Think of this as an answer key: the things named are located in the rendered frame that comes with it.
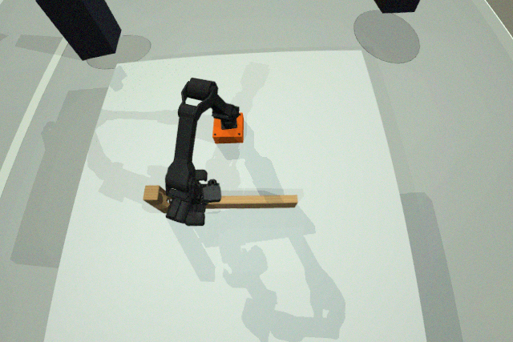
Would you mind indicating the wooden post with slot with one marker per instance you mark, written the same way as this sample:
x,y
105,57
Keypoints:
x,y
156,196

